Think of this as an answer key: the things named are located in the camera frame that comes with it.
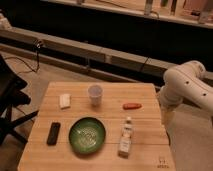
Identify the white sponge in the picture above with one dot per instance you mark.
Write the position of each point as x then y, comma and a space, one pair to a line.
64, 101

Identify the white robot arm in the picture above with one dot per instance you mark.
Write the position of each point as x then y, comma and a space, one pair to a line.
184, 82

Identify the green ceramic bowl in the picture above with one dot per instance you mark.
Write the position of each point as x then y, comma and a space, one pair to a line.
87, 135

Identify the orange carrot toy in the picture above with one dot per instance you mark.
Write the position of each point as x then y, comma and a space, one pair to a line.
131, 106

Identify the white plastic bottle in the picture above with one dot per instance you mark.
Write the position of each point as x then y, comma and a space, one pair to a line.
125, 139

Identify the black remote control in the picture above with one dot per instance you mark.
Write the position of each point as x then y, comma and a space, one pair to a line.
53, 133

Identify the black office chair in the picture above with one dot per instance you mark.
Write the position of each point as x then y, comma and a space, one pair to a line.
11, 95

